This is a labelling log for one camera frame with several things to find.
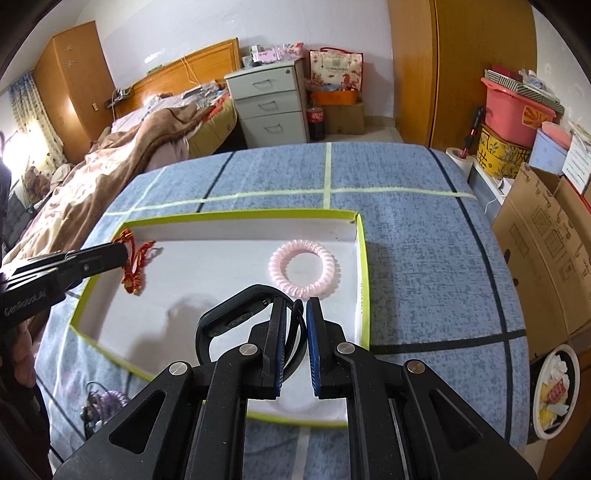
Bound wooden door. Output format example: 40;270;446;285
387;0;539;153

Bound red patterned gift bag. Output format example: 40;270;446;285
308;47;365;93

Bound red and gold knotted bracelet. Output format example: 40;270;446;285
113;228;163;296

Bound light blue box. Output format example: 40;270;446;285
529;127;573;176

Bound pink spiral hair tie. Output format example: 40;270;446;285
269;239;342;298

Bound red and black tool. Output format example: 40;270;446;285
462;106;485;158

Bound small cardboard box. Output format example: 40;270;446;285
323;102;365;136

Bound pink packets on cabinet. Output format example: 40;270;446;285
249;42;305;65

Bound white paper roll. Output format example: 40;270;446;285
445;147;474;178

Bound black hair tie with charm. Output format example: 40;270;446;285
81;382;105;439

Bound wooden bed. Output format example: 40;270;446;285
0;38;241;278

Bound white bowl with scraps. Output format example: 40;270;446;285
531;344;581;439

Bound blue plaid tablecloth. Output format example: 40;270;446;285
34;142;529;480

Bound striped gift boxes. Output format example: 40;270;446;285
484;68;565;115

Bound yellow patterned box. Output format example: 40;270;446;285
476;124;534;180

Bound person's left hand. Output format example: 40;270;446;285
0;318;38;393

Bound pink plastic bin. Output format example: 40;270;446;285
480;76;555;162

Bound floral curtain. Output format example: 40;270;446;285
9;74;70;185

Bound black wristband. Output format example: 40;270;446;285
195;285;309;386

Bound orange box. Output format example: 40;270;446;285
311;89;361;108

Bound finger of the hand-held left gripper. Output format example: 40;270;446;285
0;242;130;282

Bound brown teddy bear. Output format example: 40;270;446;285
23;166;51;204

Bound cola bottle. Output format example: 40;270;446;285
307;106;326;141

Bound brown blanket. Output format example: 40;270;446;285
0;99;218;273

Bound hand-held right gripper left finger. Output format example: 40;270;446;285
53;298;296;480

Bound white drawer cabinet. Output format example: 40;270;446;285
225;58;310;149

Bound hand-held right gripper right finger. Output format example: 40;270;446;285
305;296;539;480

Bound large cardboard box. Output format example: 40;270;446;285
492;164;591;361

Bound wooden wardrobe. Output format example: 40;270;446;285
32;21;116;164

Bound white tray with green rim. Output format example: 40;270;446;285
69;209;371;428

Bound white printed paper box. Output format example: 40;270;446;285
563;122;591;195

